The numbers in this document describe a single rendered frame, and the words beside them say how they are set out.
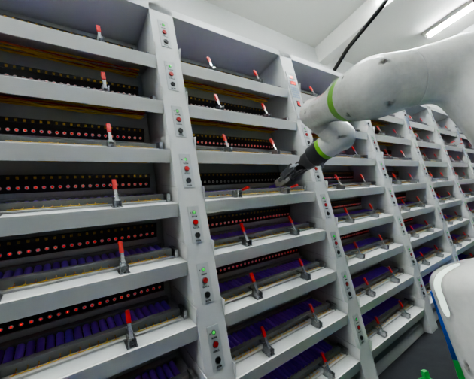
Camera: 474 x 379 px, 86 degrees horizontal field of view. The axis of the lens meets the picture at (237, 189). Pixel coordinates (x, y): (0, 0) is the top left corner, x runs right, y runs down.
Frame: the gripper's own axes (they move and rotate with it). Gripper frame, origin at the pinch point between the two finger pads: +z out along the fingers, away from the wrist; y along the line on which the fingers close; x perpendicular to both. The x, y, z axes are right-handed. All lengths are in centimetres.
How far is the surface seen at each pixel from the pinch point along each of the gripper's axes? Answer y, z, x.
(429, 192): 155, -2, -16
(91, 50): -76, -13, 43
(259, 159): -15.2, -6.5, 7.7
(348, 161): 53, -7, 8
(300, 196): 4.2, -3.3, -10.1
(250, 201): -25.4, -3.3, -10.1
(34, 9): -91, -3, 70
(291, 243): -8.2, 0.7, -29.1
